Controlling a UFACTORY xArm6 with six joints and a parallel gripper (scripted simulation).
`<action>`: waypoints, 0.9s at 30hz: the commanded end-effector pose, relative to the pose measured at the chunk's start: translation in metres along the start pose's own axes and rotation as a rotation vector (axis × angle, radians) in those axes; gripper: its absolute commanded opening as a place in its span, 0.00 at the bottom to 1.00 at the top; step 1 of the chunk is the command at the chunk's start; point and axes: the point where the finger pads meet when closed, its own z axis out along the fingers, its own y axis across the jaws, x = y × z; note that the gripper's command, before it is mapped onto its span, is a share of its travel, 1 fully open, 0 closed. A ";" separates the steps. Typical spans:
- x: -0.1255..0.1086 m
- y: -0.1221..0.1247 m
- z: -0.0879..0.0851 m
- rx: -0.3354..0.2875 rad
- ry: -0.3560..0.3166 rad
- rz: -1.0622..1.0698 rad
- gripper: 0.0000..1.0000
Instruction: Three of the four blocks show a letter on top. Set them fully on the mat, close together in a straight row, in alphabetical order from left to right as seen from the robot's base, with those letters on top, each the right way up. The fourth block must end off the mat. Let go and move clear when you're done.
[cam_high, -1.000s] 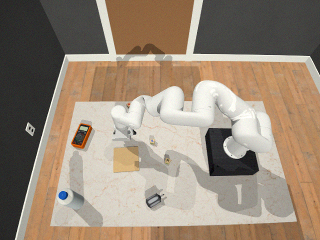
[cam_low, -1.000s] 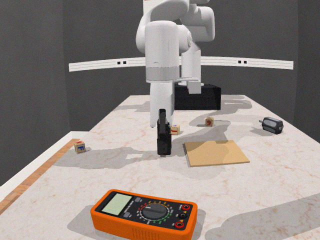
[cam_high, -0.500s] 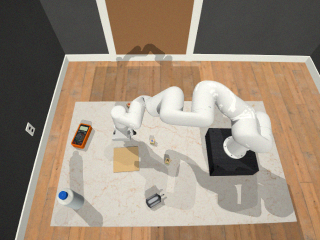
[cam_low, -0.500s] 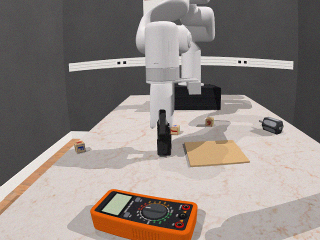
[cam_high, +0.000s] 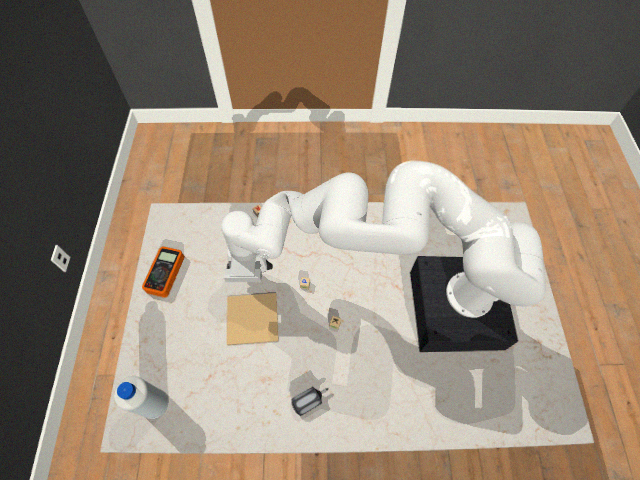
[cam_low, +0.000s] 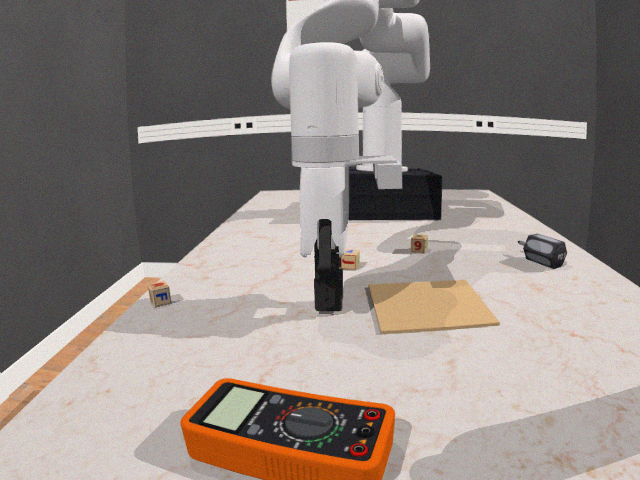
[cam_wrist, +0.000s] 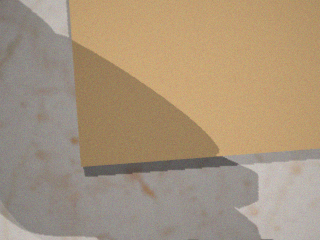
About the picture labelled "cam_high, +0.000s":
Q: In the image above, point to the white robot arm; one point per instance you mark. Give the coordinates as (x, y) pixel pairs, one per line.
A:
(496, 252)

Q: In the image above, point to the tan flat mat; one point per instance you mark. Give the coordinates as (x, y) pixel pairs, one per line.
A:
(252, 319)

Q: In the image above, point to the orange digital multimeter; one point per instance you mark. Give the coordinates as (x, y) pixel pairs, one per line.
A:
(163, 272)

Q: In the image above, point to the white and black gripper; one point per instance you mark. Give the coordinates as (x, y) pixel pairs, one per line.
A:
(260, 263)

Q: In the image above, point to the white bottle with blue cap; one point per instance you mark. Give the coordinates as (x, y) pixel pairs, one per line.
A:
(135, 395)

